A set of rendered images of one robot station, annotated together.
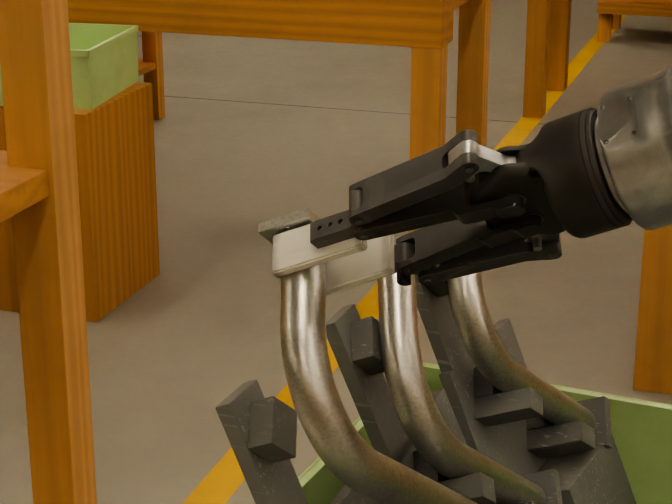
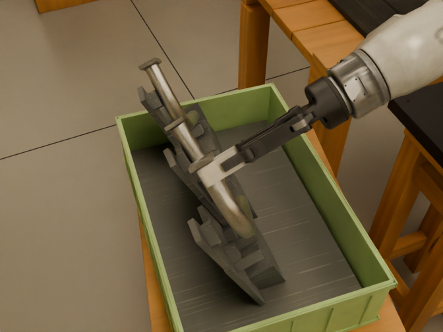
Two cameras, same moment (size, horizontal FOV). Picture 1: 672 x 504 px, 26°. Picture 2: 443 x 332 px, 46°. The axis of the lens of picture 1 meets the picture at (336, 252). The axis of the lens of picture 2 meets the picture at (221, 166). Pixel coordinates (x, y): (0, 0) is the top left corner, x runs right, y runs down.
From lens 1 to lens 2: 70 cm
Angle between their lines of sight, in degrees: 45
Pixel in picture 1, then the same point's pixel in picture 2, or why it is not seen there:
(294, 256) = (214, 177)
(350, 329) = (175, 160)
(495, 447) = not seen: hidden behind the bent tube
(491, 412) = not seen: hidden behind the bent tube
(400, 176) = (270, 139)
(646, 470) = (213, 118)
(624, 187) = (360, 113)
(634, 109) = (360, 83)
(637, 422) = (208, 105)
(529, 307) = not seen: outside the picture
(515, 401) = (196, 132)
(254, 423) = (207, 237)
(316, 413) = (246, 229)
